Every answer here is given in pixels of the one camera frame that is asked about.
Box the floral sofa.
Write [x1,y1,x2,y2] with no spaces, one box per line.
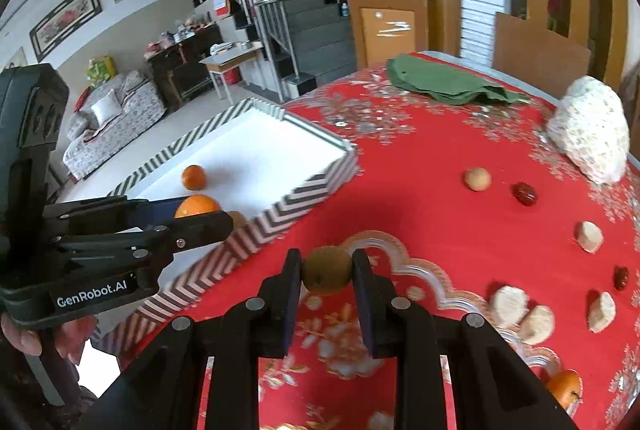
[62,70,167,181]

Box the brown wooden chair back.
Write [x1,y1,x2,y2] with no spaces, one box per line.
[492,13,592,98]

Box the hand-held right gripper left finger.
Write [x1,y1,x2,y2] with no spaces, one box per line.
[75,249,303,430]

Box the beige round fruit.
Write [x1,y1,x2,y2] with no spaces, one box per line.
[463,167,491,192]

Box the large beige cut fruit piece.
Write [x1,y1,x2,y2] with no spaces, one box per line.
[489,286,530,325]

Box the framed flower picture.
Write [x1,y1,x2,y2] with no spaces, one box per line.
[29,0,103,62]

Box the staircase with metal railing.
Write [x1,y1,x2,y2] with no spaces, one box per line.
[187,0,356,104]

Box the orange mandarin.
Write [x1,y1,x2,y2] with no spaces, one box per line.
[546,370,583,411]
[181,165,207,191]
[175,193,222,218]

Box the red floral tablecloth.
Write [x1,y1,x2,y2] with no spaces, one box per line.
[100,51,640,430]

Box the person's left hand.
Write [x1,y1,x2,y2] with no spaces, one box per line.
[0,313,99,366]

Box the yellow green bag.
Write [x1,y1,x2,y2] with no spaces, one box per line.
[86,55,117,78]

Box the small white table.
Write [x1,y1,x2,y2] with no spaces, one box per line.
[199,43,266,101]

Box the white woven basket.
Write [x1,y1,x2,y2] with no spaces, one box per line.
[546,75,631,185]

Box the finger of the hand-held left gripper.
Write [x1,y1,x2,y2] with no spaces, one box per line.
[52,211,235,267]
[44,195,186,236]

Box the dark wooden cabinet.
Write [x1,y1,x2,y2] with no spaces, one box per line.
[145,25,223,111]

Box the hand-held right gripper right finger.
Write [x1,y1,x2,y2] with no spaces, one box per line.
[351,249,581,430]

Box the green cloth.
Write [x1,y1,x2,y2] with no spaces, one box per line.
[386,54,531,106]

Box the striped white tray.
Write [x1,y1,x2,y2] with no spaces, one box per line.
[92,98,360,356]

